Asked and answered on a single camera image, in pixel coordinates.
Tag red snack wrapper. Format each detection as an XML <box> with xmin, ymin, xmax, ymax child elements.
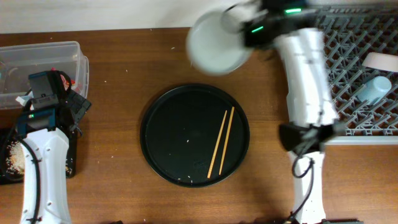
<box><xmin>58</xmin><ymin>70</ymin><xmax>75</xmax><ymax>91</ymax></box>

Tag black rectangular waste tray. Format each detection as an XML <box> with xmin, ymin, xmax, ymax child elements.
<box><xmin>1</xmin><ymin>128</ymin><xmax>79</xmax><ymax>185</ymax></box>

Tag light blue cup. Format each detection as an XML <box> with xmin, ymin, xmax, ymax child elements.
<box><xmin>358</xmin><ymin>76</ymin><xmax>392</xmax><ymax>105</ymax></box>

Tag clear plastic waste bin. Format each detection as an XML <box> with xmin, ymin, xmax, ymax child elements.
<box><xmin>1</xmin><ymin>41</ymin><xmax>90</xmax><ymax>110</ymax></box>

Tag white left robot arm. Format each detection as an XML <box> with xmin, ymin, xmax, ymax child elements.
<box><xmin>14</xmin><ymin>70</ymin><xmax>91</xmax><ymax>223</ymax></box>

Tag rice and shell leftovers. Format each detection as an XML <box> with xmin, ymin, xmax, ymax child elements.
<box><xmin>6</xmin><ymin>141</ymin><xmax>25</xmax><ymax>175</ymax></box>

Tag round black serving tray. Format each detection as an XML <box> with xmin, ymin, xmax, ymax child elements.
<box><xmin>139</xmin><ymin>83</ymin><xmax>250</xmax><ymax>187</ymax></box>

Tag white small bowl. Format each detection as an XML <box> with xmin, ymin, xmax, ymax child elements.
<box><xmin>362</xmin><ymin>52</ymin><xmax>398</xmax><ymax>72</ymax></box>

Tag white dinner plate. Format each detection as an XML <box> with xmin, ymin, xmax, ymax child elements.
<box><xmin>186</xmin><ymin>10</ymin><xmax>253</xmax><ymax>77</ymax></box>

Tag grey dishwasher rack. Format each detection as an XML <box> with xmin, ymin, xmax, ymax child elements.
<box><xmin>313</xmin><ymin>5</ymin><xmax>397</xmax><ymax>145</ymax></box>

